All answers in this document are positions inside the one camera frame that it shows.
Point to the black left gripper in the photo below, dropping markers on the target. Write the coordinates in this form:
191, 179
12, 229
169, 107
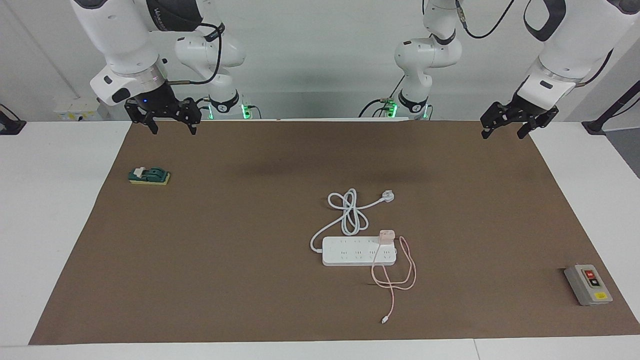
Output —
520, 112

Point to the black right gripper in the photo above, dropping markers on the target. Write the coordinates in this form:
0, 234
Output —
165, 106

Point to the white power strip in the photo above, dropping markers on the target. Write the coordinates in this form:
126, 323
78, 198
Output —
350, 252

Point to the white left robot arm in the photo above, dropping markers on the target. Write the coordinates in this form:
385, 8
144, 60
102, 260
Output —
570, 50

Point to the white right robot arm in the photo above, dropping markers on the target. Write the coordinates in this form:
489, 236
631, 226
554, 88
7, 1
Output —
125, 40

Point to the white box yellow labels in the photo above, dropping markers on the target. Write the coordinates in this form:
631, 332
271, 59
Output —
75, 107

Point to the brown table mat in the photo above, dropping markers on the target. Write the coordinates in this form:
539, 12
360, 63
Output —
225, 275

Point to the black table clamp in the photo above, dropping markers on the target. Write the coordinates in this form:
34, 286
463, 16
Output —
10, 127

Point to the green knife switch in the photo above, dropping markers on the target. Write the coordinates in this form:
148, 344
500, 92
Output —
150, 175

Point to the grey on-off switch box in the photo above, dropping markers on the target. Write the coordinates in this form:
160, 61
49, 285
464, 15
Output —
587, 287

